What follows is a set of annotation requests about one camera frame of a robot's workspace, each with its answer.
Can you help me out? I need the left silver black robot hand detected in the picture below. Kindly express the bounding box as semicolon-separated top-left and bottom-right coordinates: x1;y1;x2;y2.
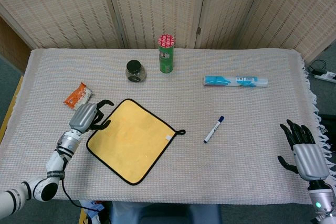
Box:
69;99;115;134

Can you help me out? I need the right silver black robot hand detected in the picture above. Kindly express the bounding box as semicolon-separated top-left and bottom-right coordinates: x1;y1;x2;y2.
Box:
277;119;330;182

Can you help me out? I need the yellow and dark cloth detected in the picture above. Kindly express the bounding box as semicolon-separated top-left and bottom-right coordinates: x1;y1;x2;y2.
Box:
86;98;186;185

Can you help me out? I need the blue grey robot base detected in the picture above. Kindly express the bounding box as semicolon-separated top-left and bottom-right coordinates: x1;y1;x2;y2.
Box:
110;201;223;224

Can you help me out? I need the orange white snack packet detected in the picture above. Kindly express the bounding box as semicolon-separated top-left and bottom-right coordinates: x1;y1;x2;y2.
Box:
62;82;94;111

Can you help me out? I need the glass jar with black lid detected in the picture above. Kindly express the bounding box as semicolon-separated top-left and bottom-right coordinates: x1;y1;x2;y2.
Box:
125;60;147;83

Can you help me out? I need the white power strip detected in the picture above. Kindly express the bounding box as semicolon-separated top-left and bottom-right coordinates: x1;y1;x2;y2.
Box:
313;71;336;83

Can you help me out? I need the white woven tablecloth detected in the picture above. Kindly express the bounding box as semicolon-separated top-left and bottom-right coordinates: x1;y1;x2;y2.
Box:
0;47;336;206

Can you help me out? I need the white marker with blue cap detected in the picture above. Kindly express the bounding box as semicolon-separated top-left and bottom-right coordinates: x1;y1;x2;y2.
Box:
203;115;225;144

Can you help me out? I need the green cylindrical canister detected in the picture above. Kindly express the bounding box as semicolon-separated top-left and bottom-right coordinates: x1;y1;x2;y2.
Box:
157;34;176;74

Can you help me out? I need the woven folding screen panel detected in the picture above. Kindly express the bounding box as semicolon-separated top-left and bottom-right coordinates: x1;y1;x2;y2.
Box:
241;0;336;63
103;0;209;49
196;0;275;49
0;0;127;49

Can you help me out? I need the blue plastic wrap roll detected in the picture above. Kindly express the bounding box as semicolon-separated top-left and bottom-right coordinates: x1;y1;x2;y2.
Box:
202;75;269;88

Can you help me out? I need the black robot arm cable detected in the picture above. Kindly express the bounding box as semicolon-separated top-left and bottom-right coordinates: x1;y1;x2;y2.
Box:
59;153;106;211

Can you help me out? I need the black power cable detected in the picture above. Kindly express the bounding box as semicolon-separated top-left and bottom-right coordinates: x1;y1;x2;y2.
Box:
308;58;328;74

